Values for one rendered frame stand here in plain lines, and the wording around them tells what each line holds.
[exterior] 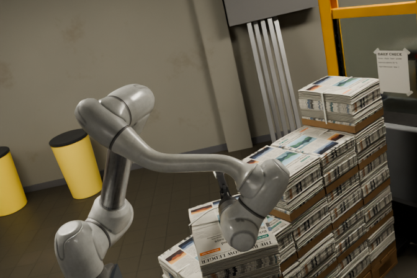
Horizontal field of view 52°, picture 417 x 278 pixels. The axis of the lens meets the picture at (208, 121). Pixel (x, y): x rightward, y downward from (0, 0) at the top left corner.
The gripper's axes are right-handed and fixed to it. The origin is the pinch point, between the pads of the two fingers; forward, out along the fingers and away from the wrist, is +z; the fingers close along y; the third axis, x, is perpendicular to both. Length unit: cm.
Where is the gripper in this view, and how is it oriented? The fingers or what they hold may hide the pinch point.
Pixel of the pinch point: (221, 188)
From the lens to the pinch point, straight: 166.7
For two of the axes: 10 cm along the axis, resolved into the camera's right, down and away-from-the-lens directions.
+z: -1.3, -2.3, 9.6
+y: 2.1, 9.5, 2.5
